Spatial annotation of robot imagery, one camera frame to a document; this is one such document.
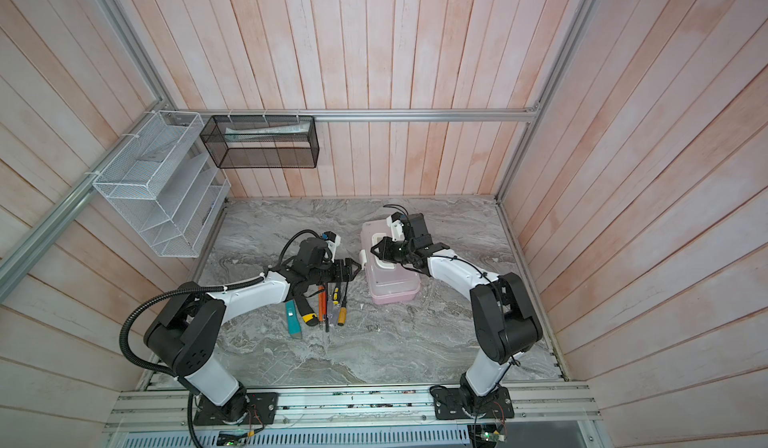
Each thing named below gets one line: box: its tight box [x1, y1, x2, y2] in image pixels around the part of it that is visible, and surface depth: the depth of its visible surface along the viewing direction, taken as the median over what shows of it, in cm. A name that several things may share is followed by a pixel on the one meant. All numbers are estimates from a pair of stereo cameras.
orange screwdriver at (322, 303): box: [318, 285, 327, 322], surface depth 92 cm
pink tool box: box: [359, 220, 421, 304], surface depth 87 cm
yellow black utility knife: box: [295, 295, 319, 326], surface depth 90 cm
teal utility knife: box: [286, 299, 302, 339], surface depth 90 cm
